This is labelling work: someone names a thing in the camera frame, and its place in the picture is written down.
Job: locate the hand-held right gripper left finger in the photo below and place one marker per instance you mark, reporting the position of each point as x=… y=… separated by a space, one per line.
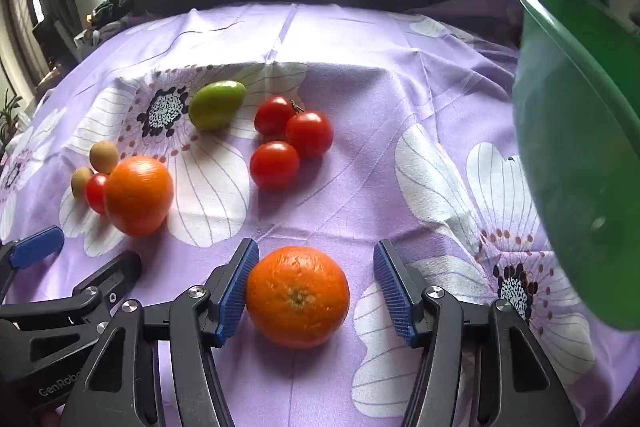
x=235 y=292

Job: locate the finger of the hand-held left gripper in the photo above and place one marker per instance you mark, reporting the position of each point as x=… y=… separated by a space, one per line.
x=107 y=274
x=37 y=247

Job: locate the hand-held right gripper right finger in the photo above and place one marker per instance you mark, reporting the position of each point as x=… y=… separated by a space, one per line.
x=395 y=292

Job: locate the orange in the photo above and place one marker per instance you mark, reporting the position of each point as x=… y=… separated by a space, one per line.
x=297 y=297
x=137 y=194

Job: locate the red cherry tomato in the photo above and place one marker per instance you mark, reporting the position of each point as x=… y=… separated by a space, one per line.
x=95 y=193
x=310 y=133
x=274 y=164
x=272 y=116

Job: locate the green oval tomato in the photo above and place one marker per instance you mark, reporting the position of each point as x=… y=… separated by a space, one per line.
x=217 y=104

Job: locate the green plastic bowl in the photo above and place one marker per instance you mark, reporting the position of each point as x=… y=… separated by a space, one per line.
x=575 y=147

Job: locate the brown longan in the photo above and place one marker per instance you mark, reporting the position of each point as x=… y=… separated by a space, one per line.
x=104 y=157
x=80 y=183

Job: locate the potted plant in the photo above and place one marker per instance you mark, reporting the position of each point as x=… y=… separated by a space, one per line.
x=10 y=114

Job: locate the purple floral bedsheet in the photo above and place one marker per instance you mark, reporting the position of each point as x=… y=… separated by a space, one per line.
x=380 y=72

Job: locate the dark clothes heap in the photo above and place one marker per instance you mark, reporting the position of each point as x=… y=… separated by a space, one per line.
x=107 y=9

